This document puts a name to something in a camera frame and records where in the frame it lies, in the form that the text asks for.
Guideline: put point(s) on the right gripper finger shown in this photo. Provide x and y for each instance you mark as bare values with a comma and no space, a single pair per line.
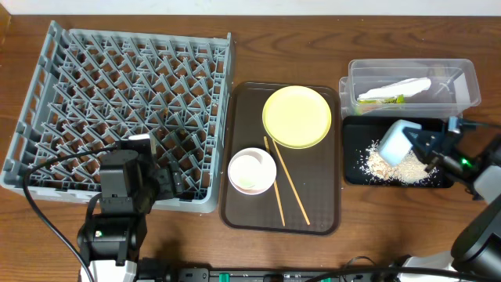
424,143
433,163

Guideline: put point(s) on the light blue bowl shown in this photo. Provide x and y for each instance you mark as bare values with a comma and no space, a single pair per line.
394,146

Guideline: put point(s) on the green orange snack wrapper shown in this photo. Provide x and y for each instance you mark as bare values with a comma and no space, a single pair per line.
396,99

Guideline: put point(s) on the pink white bowl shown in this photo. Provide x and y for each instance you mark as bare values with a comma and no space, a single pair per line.
252,171

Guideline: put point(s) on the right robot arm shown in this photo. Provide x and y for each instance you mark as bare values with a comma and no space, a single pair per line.
475,254

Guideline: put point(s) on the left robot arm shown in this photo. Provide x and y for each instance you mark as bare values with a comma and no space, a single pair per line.
115,222

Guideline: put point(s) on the clear plastic waste bin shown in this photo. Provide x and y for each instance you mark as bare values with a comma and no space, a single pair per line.
454,87

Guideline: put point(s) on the grey plastic dishwasher rack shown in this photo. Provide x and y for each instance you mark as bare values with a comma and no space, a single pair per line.
93,88

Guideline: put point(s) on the rice and food scraps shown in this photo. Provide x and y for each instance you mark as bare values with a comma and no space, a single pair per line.
410,171

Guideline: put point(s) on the black rectangular tray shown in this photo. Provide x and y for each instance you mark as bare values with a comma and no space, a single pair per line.
359,134

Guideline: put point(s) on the left bamboo chopstick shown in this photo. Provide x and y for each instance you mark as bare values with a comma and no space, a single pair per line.
276,189

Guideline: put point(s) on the bamboo chopstick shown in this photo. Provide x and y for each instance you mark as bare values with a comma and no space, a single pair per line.
276,189
291,182

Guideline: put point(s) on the right bamboo chopstick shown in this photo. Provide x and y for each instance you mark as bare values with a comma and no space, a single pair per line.
291,182

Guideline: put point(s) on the brown serving tray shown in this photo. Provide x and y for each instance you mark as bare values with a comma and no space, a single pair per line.
316,171

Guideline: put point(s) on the yellow round plate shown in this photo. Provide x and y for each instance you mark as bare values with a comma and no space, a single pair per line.
296,117

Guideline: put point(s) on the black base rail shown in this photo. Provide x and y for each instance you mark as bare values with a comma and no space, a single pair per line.
249,275

